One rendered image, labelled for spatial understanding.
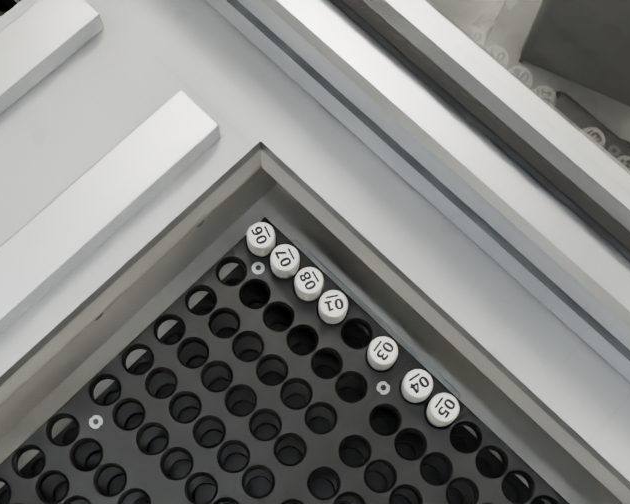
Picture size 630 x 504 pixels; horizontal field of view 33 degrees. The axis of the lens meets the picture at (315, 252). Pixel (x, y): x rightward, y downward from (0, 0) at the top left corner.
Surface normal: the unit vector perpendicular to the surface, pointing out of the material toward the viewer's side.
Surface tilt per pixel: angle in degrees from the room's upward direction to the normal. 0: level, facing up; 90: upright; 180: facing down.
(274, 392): 0
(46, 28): 0
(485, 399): 0
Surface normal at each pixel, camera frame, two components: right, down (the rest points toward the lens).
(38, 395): 0.72, 0.67
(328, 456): 0.03, -0.32
